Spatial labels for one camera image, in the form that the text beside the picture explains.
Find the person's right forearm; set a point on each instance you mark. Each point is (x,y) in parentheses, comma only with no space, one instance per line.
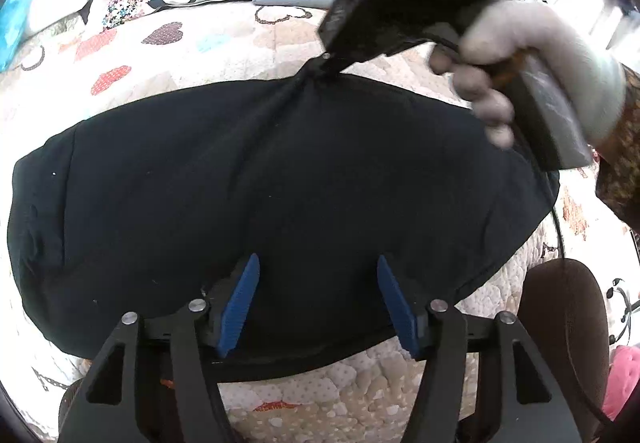
(622,173)

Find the turquoise cloth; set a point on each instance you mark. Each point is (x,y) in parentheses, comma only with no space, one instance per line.
(15,28)

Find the brown clothed knee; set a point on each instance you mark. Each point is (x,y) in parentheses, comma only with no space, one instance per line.
(560,323)

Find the black pants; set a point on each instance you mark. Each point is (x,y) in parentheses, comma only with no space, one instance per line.
(250,183)

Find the pink cloth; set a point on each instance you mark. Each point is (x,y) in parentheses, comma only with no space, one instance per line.
(622,383)

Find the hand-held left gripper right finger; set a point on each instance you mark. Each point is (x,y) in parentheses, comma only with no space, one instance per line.
(398,310)

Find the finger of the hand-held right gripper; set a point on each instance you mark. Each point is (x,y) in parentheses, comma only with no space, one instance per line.
(330,65)

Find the person's right hand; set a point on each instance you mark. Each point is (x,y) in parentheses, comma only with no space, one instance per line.
(565,48)

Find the heart patterned quilt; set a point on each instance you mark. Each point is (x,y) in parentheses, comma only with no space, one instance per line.
(200,40)

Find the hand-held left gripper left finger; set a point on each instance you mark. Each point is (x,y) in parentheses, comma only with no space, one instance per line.
(239,310)

